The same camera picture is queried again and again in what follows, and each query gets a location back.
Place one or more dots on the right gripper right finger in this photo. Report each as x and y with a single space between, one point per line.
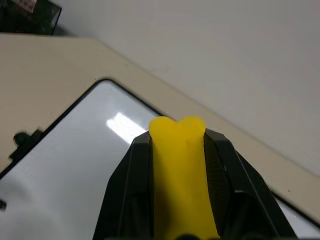
240 200

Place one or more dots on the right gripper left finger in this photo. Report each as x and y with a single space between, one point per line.
125 190

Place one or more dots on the yellow whiteboard eraser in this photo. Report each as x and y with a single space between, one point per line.
180 175

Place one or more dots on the black-framed whiteboard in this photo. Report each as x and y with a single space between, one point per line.
62 162

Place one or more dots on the open laptop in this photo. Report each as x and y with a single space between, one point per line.
27 15

